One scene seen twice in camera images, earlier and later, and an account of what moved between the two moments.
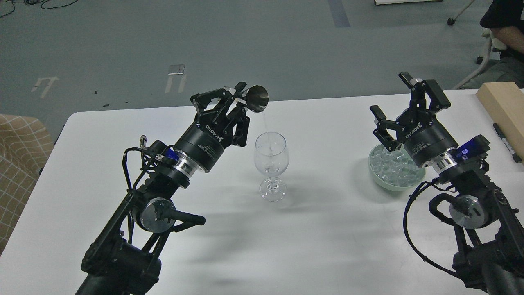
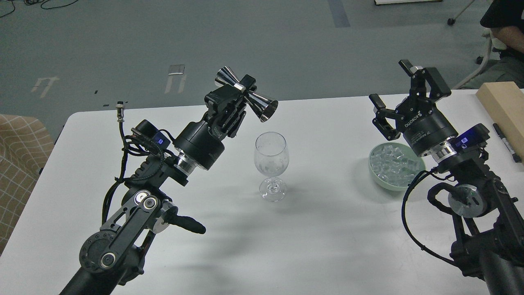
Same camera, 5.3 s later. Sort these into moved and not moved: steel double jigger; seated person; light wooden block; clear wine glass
Moved: steel double jigger
Not moved: seated person; clear wine glass; light wooden block
